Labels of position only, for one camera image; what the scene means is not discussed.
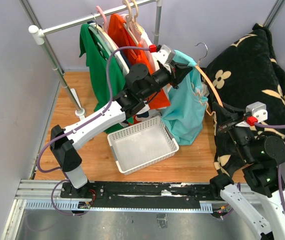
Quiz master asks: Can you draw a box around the white and navy shirt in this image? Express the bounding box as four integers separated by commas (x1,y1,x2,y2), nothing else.
96,25,152,124

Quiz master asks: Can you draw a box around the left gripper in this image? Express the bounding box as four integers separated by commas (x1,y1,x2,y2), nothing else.
141,60,194,100

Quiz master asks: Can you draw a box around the green hanger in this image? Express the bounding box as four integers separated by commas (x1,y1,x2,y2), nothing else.
88,22,113,61

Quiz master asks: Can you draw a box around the cream hanger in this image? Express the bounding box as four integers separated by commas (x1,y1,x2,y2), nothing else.
129,0,146,35

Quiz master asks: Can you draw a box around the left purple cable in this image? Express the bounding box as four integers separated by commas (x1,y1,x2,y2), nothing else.
36,46,151,216

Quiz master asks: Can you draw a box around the beige hanger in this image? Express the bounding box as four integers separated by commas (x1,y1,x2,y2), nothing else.
122,0,139,46

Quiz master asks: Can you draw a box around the black floral blanket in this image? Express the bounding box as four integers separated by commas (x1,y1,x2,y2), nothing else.
197,22,285,176

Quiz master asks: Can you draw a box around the white plastic basket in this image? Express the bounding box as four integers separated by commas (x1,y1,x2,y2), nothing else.
107,116,179,175

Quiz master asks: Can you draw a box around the teal t shirt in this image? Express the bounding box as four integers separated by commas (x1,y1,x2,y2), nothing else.
161,50,208,146

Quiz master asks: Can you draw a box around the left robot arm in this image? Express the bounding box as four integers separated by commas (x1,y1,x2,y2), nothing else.
49,61,193,198

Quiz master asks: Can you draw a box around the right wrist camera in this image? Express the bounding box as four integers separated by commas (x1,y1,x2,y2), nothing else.
244,101,268,127

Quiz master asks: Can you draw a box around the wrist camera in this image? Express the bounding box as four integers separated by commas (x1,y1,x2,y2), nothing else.
244,101,268,127
149,44,176,73

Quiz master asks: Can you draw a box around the metal clothes rack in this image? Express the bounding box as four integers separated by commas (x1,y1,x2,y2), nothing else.
28,0,164,123

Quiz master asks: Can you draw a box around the pink hanger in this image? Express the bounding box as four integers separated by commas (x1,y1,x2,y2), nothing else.
96,5,118,52

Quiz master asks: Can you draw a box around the white and pink shirt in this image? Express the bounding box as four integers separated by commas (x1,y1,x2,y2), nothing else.
119,14,155,73

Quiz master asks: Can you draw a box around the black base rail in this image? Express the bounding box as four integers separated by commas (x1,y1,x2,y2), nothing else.
60,181,221,210

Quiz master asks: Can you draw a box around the green t shirt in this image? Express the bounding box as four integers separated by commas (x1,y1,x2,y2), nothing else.
79,23,125,134

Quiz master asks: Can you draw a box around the orange t shirt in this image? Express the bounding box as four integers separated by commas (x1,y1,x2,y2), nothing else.
107,13,171,110

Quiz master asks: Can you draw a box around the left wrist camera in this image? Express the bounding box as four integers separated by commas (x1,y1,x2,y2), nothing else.
149,44,176,73

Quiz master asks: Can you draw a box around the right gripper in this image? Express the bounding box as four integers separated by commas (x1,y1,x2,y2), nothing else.
212,99,255,162

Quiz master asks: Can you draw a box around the aluminium frame post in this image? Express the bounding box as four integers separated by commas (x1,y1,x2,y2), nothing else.
263,0,285,28

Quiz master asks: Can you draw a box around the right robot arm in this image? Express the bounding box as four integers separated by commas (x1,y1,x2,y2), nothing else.
209,101,285,240

